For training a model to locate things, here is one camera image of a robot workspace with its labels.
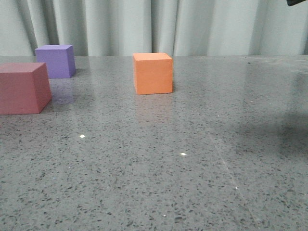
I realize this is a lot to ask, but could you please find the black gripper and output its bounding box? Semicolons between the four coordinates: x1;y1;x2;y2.
286;0;306;6

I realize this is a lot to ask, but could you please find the orange foam cube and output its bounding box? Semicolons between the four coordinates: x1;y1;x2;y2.
133;52;173;95

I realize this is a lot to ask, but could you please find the grey-green curtain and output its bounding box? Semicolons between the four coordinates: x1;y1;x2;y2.
0;0;308;56

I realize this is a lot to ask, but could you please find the purple foam cube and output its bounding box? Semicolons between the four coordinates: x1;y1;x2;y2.
35;45;76;78

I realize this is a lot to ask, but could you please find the pink foam cube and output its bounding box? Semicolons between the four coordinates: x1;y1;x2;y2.
0;63;51;115

